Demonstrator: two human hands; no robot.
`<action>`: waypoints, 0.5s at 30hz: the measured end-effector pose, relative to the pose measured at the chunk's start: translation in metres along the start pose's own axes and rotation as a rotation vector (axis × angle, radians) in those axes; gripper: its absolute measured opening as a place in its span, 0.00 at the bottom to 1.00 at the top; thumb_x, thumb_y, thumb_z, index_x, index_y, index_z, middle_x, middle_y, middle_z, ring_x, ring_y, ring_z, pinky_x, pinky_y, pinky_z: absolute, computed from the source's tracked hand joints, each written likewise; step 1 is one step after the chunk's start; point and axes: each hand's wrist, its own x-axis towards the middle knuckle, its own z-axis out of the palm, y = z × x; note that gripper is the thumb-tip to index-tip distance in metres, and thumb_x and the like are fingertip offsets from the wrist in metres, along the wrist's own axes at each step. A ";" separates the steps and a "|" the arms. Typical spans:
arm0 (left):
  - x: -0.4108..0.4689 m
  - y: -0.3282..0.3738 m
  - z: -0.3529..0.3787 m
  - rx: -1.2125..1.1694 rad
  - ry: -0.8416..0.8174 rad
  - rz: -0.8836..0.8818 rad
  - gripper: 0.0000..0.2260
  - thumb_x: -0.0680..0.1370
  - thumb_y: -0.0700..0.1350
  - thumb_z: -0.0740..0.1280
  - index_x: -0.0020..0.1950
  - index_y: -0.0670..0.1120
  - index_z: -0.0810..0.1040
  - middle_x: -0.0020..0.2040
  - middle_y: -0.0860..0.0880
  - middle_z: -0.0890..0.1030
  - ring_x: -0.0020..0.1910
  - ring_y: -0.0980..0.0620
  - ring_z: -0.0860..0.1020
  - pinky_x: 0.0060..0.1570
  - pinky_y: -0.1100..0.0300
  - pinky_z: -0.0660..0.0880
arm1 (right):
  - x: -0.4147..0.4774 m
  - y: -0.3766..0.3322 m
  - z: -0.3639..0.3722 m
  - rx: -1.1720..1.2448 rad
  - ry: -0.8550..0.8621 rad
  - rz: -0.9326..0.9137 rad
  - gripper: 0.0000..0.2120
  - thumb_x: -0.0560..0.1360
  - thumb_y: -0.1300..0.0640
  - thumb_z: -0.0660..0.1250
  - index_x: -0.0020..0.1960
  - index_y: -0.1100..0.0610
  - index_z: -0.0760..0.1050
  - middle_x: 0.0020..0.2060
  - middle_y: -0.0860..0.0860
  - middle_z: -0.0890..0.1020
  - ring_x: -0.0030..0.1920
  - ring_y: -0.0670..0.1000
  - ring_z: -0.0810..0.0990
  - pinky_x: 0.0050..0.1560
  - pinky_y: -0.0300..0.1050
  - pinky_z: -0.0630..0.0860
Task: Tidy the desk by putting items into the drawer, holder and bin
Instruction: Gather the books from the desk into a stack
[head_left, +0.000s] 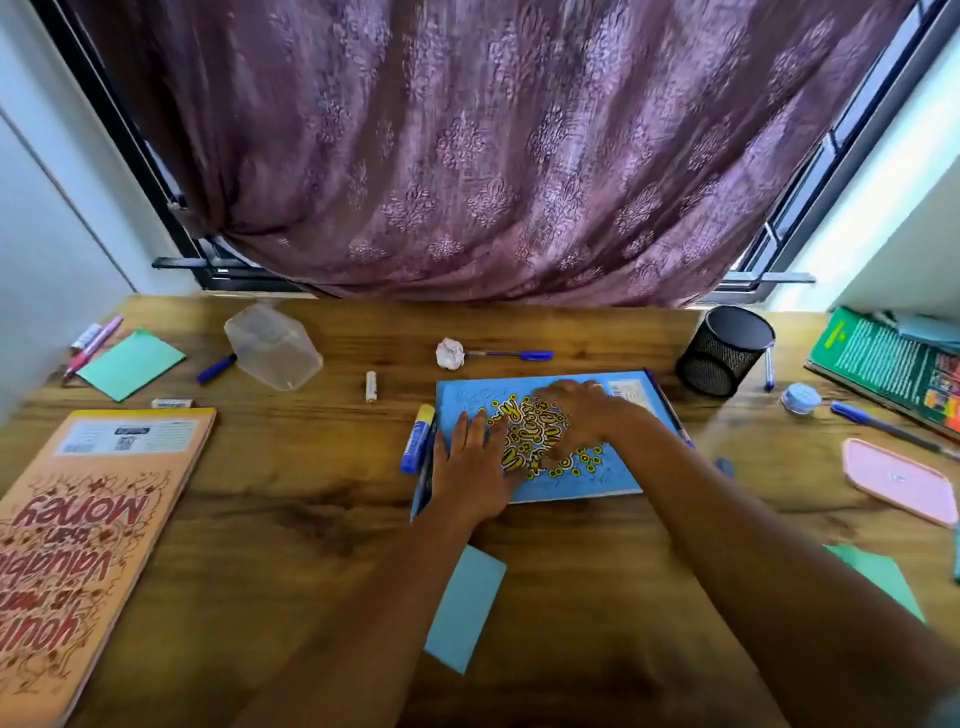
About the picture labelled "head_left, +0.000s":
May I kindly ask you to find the person's left hand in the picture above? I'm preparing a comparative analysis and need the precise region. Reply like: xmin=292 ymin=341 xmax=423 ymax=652
xmin=431 ymin=410 xmax=528 ymax=528

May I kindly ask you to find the person's right hand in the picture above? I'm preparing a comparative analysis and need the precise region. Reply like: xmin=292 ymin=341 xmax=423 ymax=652
xmin=532 ymin=378 xmax=648 ymax=476

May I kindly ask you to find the blue glue stick yellow cap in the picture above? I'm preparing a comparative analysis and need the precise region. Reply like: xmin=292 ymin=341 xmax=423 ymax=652
xmin=399 ymin=403 xmax=438 ymax=476

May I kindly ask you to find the blue cover notebook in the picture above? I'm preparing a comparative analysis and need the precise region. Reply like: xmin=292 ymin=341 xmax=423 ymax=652
xmin=434 ymin=368 xmax=684 ymax=505

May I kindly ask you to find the thin blue pen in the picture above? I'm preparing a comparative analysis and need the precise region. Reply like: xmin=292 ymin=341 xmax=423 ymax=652
xmin=643 ymin=368 xmax=697 ymax=450

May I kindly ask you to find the black mesh pen holder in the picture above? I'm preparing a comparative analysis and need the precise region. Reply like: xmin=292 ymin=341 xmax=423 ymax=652
xmin=674 ymin=305 xmax=777 ymax=399

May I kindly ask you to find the clear plastic container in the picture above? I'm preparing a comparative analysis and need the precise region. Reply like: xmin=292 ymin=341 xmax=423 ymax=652
xmin=223 ymin=302 xmax=325 ymax=393

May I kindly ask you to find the green and red book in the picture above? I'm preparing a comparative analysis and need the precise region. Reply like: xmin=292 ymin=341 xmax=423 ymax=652
xmin=803 ymin=305 xmax=960 ymax=444

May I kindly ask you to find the pink plastic lid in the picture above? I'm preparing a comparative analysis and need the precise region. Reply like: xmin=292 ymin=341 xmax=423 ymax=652
xmin=841 ymin=437 xmax=960 ymax=529

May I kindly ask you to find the green sticky note pad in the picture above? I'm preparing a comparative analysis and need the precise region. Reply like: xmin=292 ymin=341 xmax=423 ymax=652
xmin=823 ymin=542 xmax=928 ymax=625
xmin=76 ymin=328 xmax=187 ymax=403

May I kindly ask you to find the pink highlighter pen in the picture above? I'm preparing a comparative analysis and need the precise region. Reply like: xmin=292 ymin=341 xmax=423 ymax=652
xmin=62 ymin=314 xmax=126 ymax=379

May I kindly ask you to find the large notebook yellow spine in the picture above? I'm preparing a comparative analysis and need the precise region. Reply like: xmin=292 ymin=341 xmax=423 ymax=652
xmin=0 ymin=407 xmax=219 ymax=728

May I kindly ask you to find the person's left forearm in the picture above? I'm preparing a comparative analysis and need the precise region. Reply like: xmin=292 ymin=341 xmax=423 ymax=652
xmin=232 ymin=509 xmax=504 ymax=728

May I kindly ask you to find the person's right forearm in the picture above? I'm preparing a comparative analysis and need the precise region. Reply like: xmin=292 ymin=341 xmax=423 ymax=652
xmin=599 ymin=408 xmax=960 ymax=728

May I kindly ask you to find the purple patterned curtain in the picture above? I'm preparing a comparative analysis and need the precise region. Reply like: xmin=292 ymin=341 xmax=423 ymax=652
xmin=63 ymin=0 xmax=920 ymax=310

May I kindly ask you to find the black window frame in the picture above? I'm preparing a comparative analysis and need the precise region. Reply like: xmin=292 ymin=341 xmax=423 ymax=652
xmin=29 ymin=0 xmax=960 ymax=305

